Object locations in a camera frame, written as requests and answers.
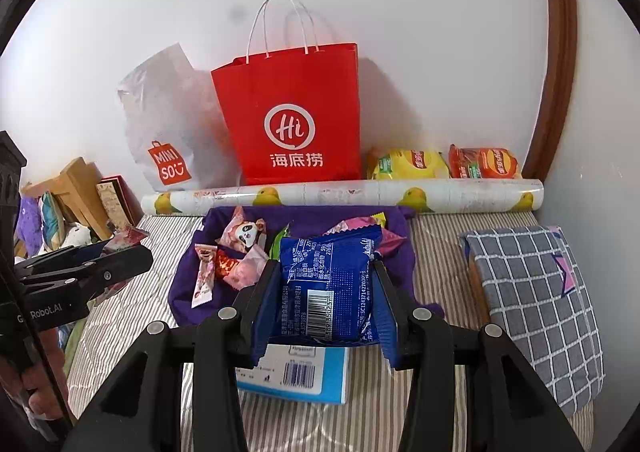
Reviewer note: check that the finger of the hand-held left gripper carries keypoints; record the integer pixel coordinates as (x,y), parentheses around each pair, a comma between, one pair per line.
(60,262)
(117,274)

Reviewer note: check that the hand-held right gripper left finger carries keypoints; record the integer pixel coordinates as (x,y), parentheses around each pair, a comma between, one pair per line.
(265,312)

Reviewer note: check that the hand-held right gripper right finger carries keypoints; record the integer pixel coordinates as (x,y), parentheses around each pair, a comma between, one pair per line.
(390,312)

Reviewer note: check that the pink packet with white print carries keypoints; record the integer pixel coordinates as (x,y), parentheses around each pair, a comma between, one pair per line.
(125,237)

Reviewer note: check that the red snack packet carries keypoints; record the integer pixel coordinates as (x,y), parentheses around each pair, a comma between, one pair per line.
(226,266)

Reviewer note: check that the dark blue snack packet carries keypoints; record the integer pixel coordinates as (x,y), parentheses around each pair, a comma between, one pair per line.
(325,287)

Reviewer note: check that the purple and pink snack packet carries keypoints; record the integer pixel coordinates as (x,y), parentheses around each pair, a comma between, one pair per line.
(390,242)

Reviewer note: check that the purple cloth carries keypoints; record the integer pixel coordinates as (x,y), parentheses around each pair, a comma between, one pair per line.
(195,317)

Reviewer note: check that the long pink strawberry packet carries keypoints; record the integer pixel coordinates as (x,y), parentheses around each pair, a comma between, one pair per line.
(204,277)

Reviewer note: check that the panda face snack packet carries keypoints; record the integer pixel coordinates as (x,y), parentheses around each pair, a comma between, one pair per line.
(245,232)

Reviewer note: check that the plain yellow snack packet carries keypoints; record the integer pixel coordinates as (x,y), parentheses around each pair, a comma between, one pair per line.
(379,220)

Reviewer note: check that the person's left hand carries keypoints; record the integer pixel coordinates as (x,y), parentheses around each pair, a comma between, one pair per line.
(47,372)

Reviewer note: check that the white flower print plush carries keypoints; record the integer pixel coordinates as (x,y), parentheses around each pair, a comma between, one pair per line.
(75,235)

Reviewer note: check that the colourful patterned pillow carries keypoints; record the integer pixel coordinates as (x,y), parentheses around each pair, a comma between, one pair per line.
(50,219)

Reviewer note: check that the patterned gift box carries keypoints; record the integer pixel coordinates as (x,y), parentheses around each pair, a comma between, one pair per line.
(117,204)

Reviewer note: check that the blue tissue pack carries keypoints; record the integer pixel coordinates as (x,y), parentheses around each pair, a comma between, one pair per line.
(300,377)

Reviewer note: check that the striped bed mattress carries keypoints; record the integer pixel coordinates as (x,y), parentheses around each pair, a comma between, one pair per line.
(440,257)

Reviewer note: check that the duck print rolled mat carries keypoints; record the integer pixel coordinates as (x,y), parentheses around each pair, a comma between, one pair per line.
(350,194)

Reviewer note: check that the yellow chip bag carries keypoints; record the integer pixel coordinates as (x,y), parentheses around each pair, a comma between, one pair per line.
(407,164)

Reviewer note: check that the grey checked folded sheet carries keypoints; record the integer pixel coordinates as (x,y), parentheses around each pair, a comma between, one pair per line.
(540,307)

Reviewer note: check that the white plastic shopping bag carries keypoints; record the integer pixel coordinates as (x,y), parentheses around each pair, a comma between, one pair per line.
(170,131)

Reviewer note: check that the orange chip bag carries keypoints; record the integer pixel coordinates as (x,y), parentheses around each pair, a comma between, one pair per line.
(485,162)

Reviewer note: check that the red paper carrier bag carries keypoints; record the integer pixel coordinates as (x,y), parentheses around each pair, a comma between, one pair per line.
(295,116)

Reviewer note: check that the brown wooden door frame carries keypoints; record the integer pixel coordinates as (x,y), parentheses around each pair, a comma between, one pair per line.
(550,56)

